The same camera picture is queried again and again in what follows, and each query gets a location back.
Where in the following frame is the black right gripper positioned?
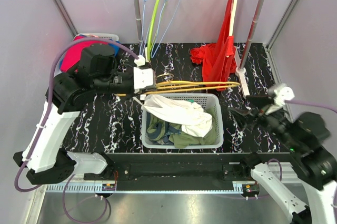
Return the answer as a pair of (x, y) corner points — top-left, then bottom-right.
(227, 92), (302, 151)

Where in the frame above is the yellow plastic hanger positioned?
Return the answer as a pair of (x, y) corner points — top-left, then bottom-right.
(113, 75), (240, 97)

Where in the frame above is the olive green tank top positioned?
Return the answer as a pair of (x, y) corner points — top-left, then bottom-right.
(142, 108), (217, 149)

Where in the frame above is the red tank top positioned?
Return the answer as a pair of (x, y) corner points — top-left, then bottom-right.
(190, 0), (236, 82)

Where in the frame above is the white tank top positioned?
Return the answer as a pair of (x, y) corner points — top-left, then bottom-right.
(142, 94), (213, 137)

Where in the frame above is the lime green hanger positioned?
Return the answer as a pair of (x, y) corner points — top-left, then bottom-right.
(145, 0), (160, 62)

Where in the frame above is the light blue wire hanger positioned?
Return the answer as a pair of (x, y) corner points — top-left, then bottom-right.
(140, 0), (148, 55)

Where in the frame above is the white hanger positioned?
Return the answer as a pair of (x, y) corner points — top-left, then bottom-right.
(229, 0), (237, 36)

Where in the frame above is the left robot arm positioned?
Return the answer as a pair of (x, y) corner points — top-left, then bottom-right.
(13, 43), (155, 186)

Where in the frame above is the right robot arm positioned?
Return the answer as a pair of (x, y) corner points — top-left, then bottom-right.
(228, 94), (336, 223)

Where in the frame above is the white plastic mesh basket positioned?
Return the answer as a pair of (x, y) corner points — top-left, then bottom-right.
(141, 93), (224, 149)

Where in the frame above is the small white basket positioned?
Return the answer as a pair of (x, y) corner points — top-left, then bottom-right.
(75, 33), (119, 42)

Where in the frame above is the folded clothes stack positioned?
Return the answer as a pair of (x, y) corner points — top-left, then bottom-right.
(60, 41), (108, 72)

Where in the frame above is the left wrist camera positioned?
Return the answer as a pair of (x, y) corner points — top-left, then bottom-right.
(133, 55), (155, 94)

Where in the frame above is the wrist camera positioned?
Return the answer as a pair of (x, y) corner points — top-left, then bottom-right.
(133, 55), (155, 94)
(265, 83), (295, 115)

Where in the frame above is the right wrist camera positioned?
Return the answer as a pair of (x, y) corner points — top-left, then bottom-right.
(265, 83), (295, 115)

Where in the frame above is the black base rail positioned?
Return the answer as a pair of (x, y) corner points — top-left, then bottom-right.
(78, 151), (293, 192)

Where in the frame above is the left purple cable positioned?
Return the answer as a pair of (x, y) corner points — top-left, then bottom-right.
(14, 37), (143, 222)

